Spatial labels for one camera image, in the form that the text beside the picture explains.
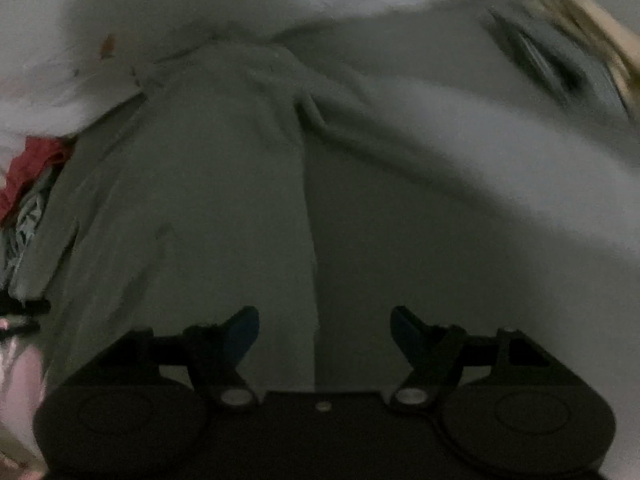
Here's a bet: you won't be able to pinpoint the pink cloth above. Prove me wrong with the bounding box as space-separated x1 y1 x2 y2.
0 330 48 471

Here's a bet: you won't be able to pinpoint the teal patterned cloth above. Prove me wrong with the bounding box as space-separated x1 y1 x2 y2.
0 167 63 286

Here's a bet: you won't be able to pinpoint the red cloth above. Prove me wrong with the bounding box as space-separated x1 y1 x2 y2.
0 137 73 221

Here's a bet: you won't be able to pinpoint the grey-green pants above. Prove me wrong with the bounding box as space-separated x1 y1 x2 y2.
12 42 431 401

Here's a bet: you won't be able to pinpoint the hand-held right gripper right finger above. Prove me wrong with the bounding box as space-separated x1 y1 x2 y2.
390 305 538 413

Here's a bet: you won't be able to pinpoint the grey and yellow object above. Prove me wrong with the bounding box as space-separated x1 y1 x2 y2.
492 10 631 118

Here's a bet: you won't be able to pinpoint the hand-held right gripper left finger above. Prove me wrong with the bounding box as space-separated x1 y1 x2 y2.
118 305 261 409

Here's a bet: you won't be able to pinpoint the white bed sheet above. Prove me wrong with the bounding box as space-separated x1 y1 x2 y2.
0 0 640 401

